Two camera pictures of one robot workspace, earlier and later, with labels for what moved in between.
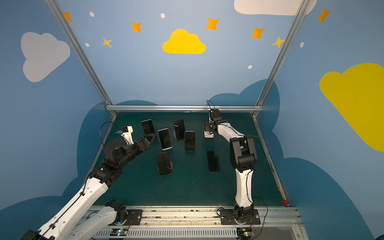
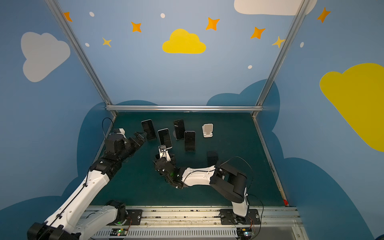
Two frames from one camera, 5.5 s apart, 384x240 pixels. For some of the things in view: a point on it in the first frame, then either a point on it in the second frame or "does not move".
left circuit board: (118, 232) does not move
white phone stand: (207, 134) does not move
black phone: (213, 161) does not move
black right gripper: (208, 127) -> (160, 163)
